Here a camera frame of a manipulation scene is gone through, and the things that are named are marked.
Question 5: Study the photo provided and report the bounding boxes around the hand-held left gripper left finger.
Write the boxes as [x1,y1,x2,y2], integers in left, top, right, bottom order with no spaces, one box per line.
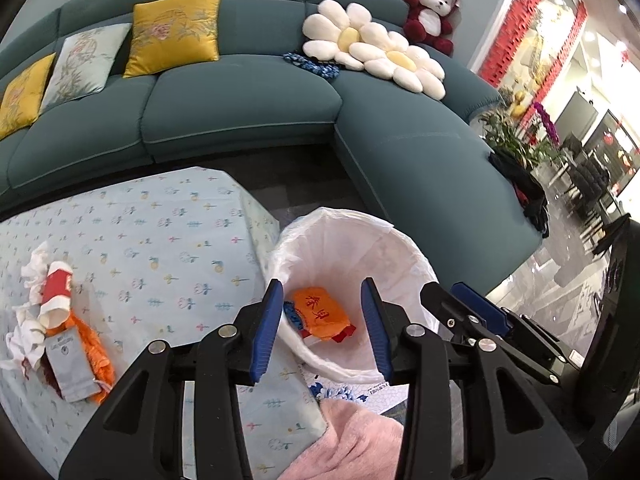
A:
[59,278,285,480]

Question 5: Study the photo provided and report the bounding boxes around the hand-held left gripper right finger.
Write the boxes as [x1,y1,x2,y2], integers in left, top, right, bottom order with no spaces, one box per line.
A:
[360,277,588,480]

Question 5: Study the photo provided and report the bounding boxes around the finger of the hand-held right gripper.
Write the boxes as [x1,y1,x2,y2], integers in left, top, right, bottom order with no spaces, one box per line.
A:
[420,282,501,348]
[451,282,583,383]

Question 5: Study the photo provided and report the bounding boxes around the white lined trash bin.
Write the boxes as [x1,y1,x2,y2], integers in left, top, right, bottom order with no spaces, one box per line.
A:
[264,207,441,383]

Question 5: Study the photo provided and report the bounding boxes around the orange mesh bag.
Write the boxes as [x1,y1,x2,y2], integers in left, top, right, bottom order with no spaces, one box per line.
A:
[67,310,117,406]

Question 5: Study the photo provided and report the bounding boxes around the grey packet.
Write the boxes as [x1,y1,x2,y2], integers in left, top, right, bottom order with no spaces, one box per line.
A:
[45,327,102,403]

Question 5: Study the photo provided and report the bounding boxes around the red and white paper cup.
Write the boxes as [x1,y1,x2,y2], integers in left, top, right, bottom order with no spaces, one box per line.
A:
[39,261,75,331]

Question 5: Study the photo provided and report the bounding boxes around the blue snack packet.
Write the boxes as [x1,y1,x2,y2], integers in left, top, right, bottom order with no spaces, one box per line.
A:
[283,301,311,334]

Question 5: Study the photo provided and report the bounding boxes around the orange snack packet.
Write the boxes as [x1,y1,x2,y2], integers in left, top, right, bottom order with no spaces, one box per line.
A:
[292,287,351,342]

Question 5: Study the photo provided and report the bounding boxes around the blue and white printed sheet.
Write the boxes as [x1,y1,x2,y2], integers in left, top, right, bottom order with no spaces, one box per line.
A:
[302,377,408,416]

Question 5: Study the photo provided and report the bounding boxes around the pink towel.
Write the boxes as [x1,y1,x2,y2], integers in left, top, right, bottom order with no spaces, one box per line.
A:
[280,399,406,480]

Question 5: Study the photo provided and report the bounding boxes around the dark clothing pile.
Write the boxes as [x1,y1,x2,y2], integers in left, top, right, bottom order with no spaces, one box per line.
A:
[487,151,551,238]

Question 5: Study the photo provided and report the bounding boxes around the floral pale blue tablecloth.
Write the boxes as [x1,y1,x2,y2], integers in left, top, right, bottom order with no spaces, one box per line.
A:
[0,166,328,480]

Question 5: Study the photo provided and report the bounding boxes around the dark dining chairs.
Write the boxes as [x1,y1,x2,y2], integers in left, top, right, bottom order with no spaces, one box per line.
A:
[559,135,626,233]

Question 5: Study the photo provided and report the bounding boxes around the green potted plants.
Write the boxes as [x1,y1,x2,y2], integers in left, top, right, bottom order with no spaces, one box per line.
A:
[480,87,561,171]

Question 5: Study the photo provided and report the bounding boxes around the purple orchid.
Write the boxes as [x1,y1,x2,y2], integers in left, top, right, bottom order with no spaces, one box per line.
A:
[532,101,559,148]

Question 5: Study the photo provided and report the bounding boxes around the teal fabric sofa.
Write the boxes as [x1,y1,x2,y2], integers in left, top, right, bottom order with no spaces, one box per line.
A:
[0,0,543,288]

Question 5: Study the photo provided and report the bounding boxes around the white flower cushion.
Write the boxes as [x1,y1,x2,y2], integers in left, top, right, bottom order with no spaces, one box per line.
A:
[301,0,396,72]
[350,24,447,101]

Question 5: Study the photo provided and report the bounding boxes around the red hanging paper decoration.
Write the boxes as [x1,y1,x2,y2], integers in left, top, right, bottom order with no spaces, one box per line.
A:
[479,0,556,89]
[532,2,587,107]

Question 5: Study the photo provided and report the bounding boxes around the red plush bear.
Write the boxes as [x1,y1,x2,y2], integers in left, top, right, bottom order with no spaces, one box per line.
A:
[402,0,463,57]

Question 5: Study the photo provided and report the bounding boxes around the large yellow embroidered cushion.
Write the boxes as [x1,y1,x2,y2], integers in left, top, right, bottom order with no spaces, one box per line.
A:
[122,0,224,79]

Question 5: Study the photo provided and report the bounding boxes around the pale blue embroidered cushion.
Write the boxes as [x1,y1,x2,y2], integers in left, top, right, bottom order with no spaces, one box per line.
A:
[40,22,133,111]

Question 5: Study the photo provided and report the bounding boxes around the small yellow embroidered cushion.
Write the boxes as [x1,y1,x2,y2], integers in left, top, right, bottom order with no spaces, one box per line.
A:
[0,52,57,141]

